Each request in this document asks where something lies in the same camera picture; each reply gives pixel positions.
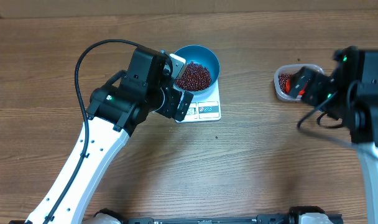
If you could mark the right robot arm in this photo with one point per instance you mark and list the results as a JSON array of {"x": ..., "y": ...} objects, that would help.
[{"x": 349, "y": 94}]

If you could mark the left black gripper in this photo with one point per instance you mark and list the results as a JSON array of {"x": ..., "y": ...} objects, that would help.
[{"x": 183, "y": 106}]

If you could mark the red adzuki beans in container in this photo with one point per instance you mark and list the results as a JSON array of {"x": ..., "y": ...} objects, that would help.
[{"x": 282, "y": 79}]

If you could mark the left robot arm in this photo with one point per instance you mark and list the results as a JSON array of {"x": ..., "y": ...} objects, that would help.
[{"x": 115, "y": 110}]

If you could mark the blue bowl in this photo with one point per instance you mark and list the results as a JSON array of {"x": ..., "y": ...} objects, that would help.
[{"x": 204, "y": 56}]

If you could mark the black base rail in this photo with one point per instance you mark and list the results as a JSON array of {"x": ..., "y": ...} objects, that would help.
[{"x": 295, "y": 215}]

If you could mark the white digital kitchen scale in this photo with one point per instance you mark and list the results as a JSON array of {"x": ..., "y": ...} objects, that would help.
[{"x": 205, "y": 106}]

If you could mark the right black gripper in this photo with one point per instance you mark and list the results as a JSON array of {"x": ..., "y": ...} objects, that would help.
[{"x": 296, "y": 83}]

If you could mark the red measuring scoop blue handle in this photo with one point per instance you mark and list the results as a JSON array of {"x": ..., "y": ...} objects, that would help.
[{"x": 288, "y": 88}]

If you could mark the red beans in bowl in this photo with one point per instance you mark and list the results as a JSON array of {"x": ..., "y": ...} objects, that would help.
[{"x": 195, "y": 78}]

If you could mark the clear plastic container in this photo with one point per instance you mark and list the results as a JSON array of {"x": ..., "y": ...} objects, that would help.
[{"x": 291, "y": 69}]

